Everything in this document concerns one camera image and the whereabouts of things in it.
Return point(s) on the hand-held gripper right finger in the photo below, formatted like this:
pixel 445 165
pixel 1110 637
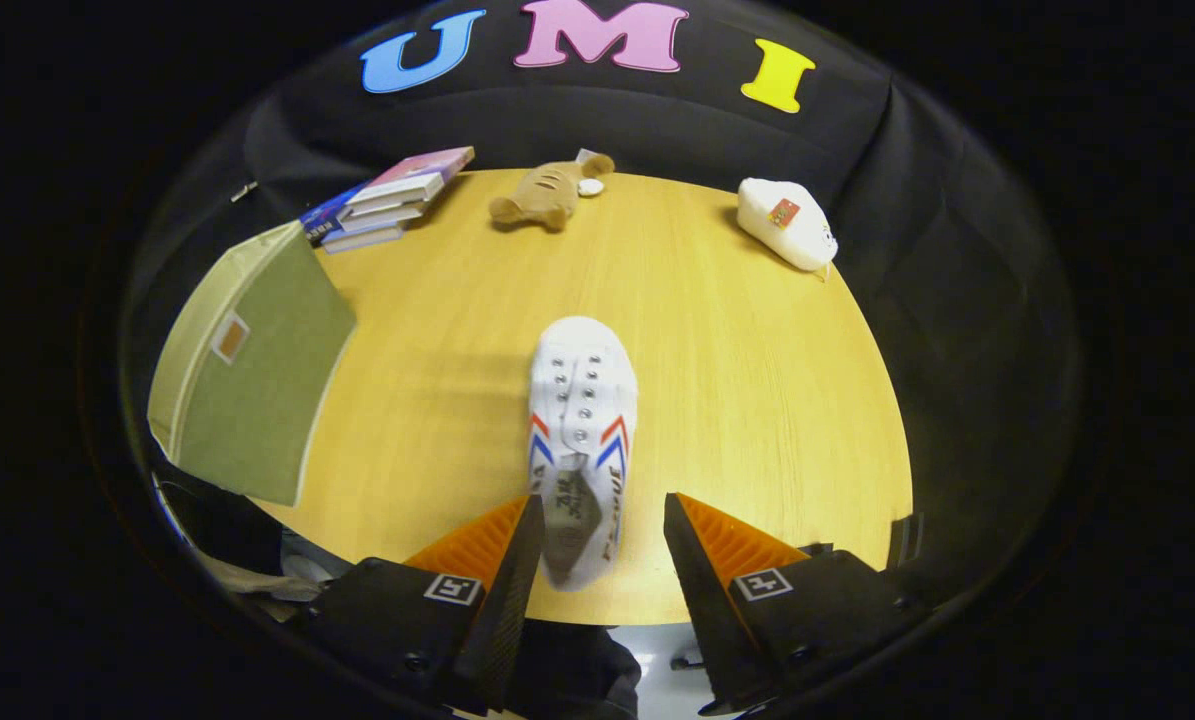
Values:
pixel 707 610

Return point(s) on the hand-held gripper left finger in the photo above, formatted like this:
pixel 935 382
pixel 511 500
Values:
pixel 502 620

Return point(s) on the white canvas shoe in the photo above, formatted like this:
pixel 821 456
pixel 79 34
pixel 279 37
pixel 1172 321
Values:
pixel 582 370

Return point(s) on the green fabric storage box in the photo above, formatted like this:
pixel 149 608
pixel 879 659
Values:
pixel 257 420

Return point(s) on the white plush toy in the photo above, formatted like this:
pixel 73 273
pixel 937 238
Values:
pixel 787 235

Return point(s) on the light blue book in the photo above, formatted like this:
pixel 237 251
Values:
pixel 362 240

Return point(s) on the white book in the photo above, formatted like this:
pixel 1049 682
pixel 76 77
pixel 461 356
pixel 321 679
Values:
pixel 387 212

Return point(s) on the brown plush toy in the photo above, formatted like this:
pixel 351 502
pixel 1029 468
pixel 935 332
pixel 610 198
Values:
pixel 547 195

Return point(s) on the small white disc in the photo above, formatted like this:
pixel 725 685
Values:
pixel 590 186

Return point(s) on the dark blue book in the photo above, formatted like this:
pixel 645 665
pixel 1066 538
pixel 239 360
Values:
pixel 327 215

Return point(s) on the pink cover book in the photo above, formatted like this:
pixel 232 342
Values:
pixel 417 172

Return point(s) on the silver clip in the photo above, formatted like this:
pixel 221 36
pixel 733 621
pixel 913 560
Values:
pixel 244 190

